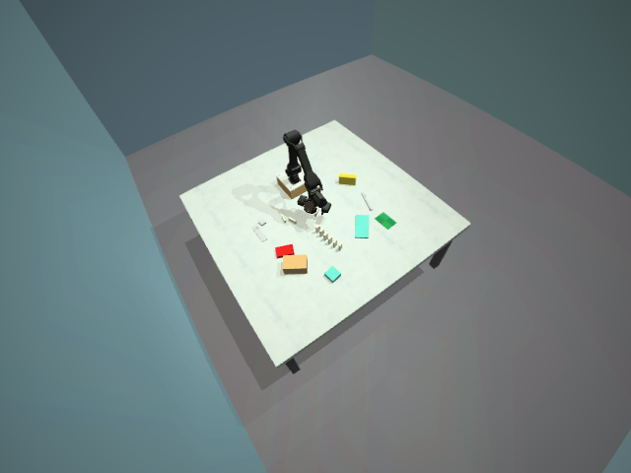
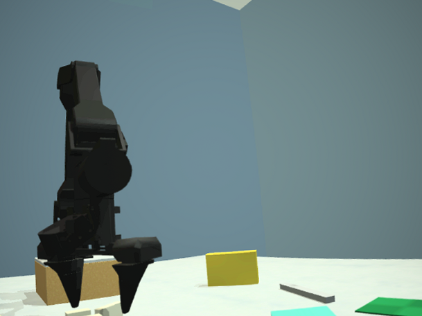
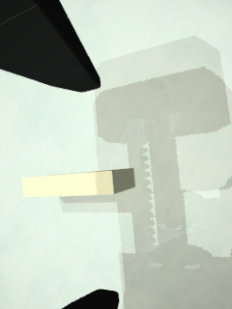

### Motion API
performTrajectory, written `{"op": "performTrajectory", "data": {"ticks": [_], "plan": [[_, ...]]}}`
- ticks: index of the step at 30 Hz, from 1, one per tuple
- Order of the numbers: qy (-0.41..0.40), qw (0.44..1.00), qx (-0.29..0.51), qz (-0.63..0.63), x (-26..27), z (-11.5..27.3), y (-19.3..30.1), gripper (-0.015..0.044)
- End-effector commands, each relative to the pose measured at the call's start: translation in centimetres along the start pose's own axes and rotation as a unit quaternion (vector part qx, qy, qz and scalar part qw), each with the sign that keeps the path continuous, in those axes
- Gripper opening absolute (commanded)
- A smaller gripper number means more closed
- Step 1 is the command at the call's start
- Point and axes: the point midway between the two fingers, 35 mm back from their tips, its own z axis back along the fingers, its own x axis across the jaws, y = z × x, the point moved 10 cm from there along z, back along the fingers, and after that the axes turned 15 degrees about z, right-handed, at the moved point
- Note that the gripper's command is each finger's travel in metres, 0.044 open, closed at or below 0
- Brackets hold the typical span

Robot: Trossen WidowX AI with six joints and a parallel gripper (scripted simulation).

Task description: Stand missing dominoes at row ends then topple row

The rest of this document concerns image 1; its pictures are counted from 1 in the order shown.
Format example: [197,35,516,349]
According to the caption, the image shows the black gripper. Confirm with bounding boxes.
[297,195,331,215]

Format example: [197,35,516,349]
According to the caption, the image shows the red rectangular block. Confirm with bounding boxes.
[275,244,295,258]

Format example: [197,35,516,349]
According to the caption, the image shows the turquoise flat square block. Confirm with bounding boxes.
[324,266,341,283]

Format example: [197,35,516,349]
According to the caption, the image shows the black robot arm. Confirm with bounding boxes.
[284,130,327,214]

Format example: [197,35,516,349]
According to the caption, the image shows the green flat slab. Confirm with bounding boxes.
[375,212,396,230]

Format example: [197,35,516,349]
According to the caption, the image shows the turquoise flat slab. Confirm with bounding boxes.
[355,215,369,238]

